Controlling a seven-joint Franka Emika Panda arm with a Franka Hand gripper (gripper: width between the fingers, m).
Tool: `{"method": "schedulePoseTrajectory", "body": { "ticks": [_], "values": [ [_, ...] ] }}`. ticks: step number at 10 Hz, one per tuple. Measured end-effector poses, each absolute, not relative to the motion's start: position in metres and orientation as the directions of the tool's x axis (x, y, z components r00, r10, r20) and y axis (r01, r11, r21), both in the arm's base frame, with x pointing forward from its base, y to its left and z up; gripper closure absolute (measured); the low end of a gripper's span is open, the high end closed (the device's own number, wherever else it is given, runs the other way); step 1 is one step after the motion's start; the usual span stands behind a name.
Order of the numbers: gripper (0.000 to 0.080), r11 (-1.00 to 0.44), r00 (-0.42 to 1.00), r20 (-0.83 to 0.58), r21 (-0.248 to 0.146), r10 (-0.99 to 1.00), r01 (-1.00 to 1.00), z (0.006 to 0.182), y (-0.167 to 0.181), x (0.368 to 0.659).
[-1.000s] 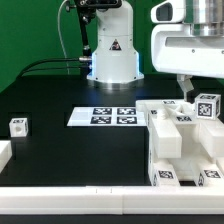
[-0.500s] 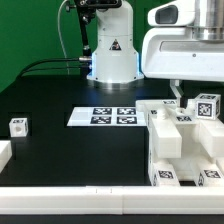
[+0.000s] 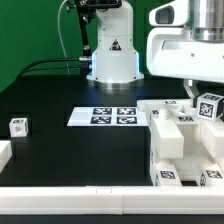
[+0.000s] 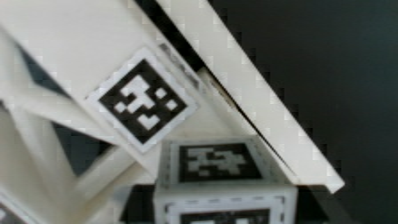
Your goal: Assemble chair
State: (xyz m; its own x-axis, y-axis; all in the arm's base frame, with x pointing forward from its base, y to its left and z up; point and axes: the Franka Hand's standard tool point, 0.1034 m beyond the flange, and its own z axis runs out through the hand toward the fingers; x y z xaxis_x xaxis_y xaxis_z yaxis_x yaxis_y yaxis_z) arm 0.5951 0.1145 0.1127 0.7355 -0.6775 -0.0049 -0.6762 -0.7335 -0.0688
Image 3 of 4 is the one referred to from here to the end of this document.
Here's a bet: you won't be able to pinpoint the white left border block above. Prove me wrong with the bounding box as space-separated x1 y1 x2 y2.
0 140 12 173

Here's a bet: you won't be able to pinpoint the small white cube with hole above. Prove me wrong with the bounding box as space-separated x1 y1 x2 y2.
9 118 28 137

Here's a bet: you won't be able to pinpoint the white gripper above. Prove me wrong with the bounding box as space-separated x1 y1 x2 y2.
146 0 224 99

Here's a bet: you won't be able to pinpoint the black camera stand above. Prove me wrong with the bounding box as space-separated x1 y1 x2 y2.
65 0 123 76

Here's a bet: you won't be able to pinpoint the black cables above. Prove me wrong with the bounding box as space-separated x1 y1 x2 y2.
14 57 93 79

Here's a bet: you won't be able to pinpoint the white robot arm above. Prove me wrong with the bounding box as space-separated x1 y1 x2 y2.
87 0 224 89

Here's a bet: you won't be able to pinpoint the white flat chair panel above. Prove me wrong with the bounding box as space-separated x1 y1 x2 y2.
67 107 147 127

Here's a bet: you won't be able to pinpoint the small white tagged cube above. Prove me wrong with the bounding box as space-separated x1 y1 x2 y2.
195 93 224 121

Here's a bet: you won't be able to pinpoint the white front border rail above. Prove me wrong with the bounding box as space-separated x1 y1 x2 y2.
0 186 224 215

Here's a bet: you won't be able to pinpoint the white chair seat block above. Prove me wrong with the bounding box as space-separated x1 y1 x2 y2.
148 109 224 181

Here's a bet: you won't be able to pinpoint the grey cable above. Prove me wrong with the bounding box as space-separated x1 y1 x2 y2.
56 0 72 75

